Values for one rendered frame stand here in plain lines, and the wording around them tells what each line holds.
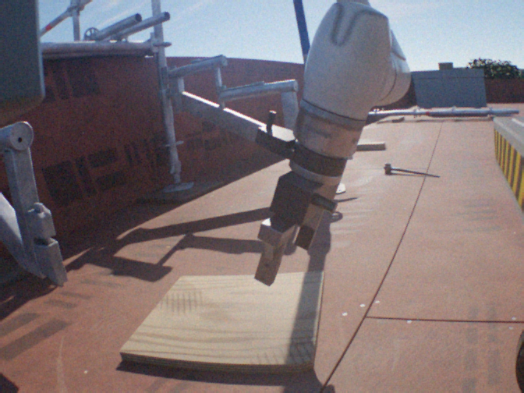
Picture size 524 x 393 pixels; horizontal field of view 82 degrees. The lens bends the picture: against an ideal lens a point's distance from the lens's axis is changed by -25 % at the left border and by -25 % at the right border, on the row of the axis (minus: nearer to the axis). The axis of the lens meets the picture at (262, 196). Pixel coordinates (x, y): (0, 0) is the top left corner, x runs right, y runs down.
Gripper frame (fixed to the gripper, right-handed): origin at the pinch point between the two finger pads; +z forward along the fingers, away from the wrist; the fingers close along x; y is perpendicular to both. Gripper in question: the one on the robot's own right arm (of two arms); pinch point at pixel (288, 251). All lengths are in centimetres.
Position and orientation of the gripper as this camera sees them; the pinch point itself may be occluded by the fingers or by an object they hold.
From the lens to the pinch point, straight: 59.8
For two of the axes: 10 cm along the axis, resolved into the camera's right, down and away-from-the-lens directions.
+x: 4.8, -2.7, 8.3
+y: 8.4, 4.1, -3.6
